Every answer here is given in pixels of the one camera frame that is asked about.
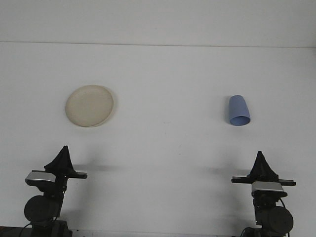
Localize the pale blue cup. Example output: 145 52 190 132
228 95 251 127

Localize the pale round plate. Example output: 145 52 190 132
65 84 115 128

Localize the dark brown base board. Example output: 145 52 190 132
0 226 33 237

